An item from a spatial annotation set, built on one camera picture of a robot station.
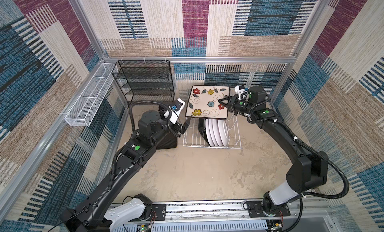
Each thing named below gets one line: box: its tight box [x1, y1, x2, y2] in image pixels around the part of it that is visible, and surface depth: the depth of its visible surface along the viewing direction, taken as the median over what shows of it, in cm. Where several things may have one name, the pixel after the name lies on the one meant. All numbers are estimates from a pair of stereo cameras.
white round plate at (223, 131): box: [217, 119, 229, 147], surface depth 89 cm
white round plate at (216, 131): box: [212, 119, 224, 147], surface depth 87 cm
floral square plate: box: [185, 85, 230, 119], surface depth 80 cm
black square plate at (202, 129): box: [198, 118, 212, 147], surface depth 84 cm
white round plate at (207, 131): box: [205, 118, 214, 147], surface depth 86 cm
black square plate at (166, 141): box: [156, 131, 178, 149], surface depth 98 cm
